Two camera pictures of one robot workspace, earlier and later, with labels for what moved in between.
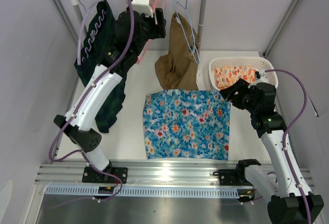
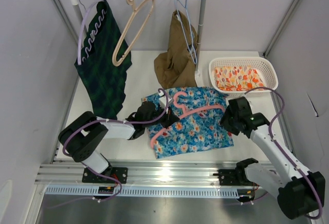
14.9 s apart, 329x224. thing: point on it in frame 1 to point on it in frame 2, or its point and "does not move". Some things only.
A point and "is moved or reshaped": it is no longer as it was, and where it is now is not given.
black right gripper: x=241 y=87 to x=224 y=122
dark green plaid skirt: x=96 y=45 does not move
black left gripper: x=158 y=30 to x=169 y=118
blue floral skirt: x=187 y=124 is moved or reshaped
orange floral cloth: x=225 y=76 does not move
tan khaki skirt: x=178 y=69 does not move
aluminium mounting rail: x=177 y=173 does not move
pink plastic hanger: x=154 y=5 to x=185 y=112
